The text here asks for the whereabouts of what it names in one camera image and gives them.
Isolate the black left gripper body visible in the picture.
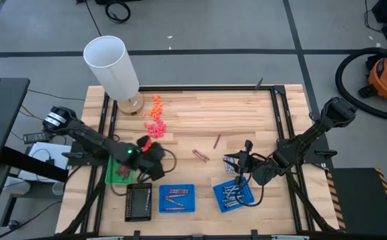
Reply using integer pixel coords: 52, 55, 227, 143
136, 135, 166, 181

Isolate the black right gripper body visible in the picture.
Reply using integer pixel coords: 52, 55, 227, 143
235, 139, 265, 185

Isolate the blue slotted plastic basket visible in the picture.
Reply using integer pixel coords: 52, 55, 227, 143
212, 177, 255, 213
158, 183, 196, 214

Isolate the black slotted plastic basket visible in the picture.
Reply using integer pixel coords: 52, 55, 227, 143
124, 182, 153, 222

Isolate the pink earplug pile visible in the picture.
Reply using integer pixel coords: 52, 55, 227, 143
143, 118, 167, 140

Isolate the green plastic basket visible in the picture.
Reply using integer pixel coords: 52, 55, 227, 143
105, 156, 136, 185

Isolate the orange earplug pile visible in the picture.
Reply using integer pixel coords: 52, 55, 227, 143
148, 94, 165, 120

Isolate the round wooden lamp base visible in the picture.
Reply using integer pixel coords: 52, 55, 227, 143
116, 91, 145, 117

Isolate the clear plastic cup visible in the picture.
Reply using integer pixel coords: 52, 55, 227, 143
51, 181, 65, 196

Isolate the white cylindrical lamp shade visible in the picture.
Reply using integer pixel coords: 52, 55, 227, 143
82, 35, 141, 103

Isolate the white box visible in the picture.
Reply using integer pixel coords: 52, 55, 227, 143
18, 141, 73, 184

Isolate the black hazard-striped floor mat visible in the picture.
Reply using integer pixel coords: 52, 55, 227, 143
325, 167, 387, 238

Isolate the black power adapter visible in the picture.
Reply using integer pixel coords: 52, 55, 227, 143
23, 132, 51, 145

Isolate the black desk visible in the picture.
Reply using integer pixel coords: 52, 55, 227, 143
0, 77, 69, 240

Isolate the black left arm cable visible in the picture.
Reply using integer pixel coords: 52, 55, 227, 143
161, 148, 178, 174

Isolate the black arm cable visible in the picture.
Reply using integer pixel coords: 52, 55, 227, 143
161, 148, 178, 174
242, 153, 275, 208

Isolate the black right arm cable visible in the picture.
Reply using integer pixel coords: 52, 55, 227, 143
242, 153, 275, 208

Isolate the black metal table frame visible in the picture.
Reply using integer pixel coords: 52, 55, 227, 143
55, 85, 343, 240

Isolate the black floor cable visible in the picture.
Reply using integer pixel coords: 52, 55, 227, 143
76, 0, 103, 37

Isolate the coiled black cable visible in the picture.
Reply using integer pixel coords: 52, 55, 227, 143
105, 0, 131, 24

